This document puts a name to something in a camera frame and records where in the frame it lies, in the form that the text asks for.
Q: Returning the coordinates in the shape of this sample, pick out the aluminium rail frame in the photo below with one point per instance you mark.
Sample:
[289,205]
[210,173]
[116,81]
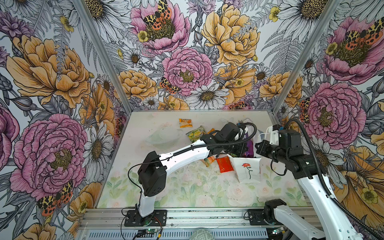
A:
[223,224]

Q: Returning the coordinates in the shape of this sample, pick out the red snack packet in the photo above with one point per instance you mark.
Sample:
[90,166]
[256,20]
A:
[224,164]

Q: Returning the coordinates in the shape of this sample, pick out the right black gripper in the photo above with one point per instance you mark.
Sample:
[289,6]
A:
[264,145]

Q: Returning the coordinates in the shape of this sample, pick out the green yellow candy bag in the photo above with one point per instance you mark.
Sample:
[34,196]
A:
[196,134]

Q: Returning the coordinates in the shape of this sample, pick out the small orange cracker packet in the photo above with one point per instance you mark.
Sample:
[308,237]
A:
[185,123]

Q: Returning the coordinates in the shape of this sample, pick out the orange snack bag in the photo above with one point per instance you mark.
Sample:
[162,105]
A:
[208,161]

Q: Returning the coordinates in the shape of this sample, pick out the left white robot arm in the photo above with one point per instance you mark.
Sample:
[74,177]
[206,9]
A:
[154,170]

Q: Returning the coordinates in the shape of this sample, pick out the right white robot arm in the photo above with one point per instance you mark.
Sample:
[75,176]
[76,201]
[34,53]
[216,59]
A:
[285,146]

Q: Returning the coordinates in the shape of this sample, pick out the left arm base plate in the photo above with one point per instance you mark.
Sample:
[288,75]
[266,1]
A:
[157,219]

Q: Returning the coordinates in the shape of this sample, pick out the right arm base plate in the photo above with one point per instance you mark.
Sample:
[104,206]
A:
[259,217]

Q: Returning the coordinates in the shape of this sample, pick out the white floral paper bag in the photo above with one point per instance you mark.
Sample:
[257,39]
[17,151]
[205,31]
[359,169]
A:
[247,170]

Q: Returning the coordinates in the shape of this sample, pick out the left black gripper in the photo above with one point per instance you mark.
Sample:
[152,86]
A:
[240,149]

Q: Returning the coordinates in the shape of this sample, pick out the purple snack bag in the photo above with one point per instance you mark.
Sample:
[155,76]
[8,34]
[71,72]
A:
[249,153]

